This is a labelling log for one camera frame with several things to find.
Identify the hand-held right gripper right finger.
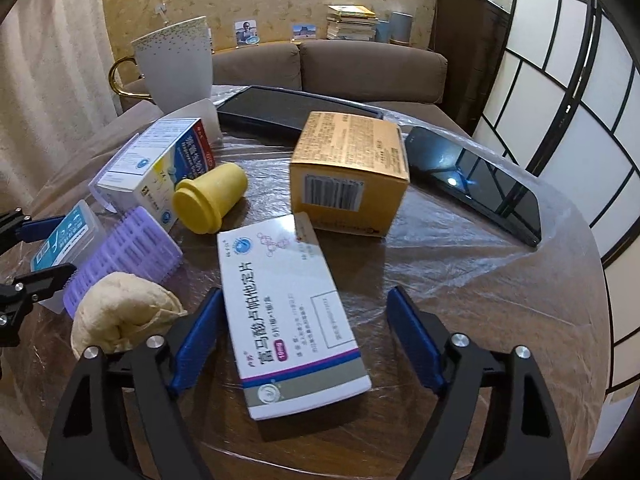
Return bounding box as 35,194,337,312
386,286,571,480

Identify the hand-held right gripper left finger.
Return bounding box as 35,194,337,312
42,287,223,480

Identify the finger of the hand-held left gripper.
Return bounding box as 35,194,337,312
0,209,66,249
0,262,77,348

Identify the clear blue-label floss box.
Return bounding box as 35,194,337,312
30,199,107,313

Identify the beige tissue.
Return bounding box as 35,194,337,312
70,271,188,358

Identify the white purple-striped medicine box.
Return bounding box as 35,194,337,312
216,212,373,421

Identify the blue and white medicine box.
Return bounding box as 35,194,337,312
89,117,217,233

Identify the purple hair roller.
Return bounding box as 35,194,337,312
62,206,184,318

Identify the yellow plastic cap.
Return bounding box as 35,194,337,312
172,162,249,235

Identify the beige curtain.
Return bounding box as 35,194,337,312
0,0,121,201

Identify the black smartphone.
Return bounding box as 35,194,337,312
402,125,543,248

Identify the yellow cardboard box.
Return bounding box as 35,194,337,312
290,111,411,238

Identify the translucent plastic cup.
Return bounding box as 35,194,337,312
159,97,223,146

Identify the black tablet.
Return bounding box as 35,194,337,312
215,85,386,136

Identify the black-framed folding screen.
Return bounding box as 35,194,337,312
470,0,640,401

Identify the brown sofa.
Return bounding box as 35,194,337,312
120,40,471,136

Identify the portrait photo card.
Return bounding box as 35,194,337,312
234,20,261,47

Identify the dark wooden cabinet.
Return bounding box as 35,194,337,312
430,0,511,133

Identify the blue-grey canister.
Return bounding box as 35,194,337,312
389,11,415,46

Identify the stack of books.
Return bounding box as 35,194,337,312
326,5,378,42

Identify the white mug with gold handle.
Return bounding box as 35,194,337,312
109,16,215,113

